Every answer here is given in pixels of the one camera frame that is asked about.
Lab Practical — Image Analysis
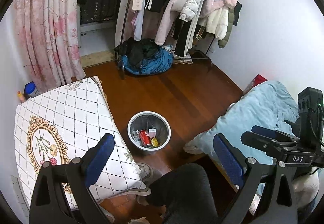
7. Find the white pink toothpaste box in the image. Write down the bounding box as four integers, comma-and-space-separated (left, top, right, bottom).
148, 128, 157, 139

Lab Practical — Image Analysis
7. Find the red soda can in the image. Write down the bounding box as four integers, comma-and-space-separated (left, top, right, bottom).
139, 129, 152, 148

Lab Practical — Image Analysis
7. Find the yellow snack packet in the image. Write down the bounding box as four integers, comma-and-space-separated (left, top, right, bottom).
151, 137, 159, 147

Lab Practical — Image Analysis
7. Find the white round trash bin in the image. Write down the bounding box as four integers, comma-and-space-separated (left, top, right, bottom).
127, 111, 171, 152

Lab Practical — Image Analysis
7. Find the light blue bed blanket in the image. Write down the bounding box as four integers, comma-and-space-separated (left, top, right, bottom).
183, 80, 324, 215

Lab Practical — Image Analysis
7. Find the red box by bed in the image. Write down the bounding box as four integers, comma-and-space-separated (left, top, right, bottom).
243, 74, 267, 95

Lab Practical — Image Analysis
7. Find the white patterned tablecloth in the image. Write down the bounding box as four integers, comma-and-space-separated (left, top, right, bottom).
14, 76, 150, 203

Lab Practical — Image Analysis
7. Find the person black trouser leg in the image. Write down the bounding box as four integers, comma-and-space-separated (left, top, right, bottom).
145, 163, 218, 223

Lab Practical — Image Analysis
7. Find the grey white sneaker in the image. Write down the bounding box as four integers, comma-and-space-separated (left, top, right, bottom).
136, 163, 154, 206

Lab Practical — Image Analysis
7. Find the orange yellow small bottle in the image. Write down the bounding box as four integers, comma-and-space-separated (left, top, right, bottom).
17, 91, 26, 103

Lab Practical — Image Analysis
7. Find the blue cap bottle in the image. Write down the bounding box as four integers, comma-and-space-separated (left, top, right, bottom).
24, 82, 39, 98

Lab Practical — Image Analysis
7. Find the blue black clothes pile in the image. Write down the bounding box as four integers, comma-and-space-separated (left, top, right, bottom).
114, 37, 173, 76

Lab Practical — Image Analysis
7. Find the beige door mat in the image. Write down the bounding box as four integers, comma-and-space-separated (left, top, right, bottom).
80, 51, 114, 68

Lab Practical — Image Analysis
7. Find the clothes rack with coats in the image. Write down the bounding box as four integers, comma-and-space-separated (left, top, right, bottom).
115, 0, 238, 64

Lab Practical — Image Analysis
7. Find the pink floral curtain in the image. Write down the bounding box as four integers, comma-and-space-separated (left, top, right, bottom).
13, 0, 85, 92

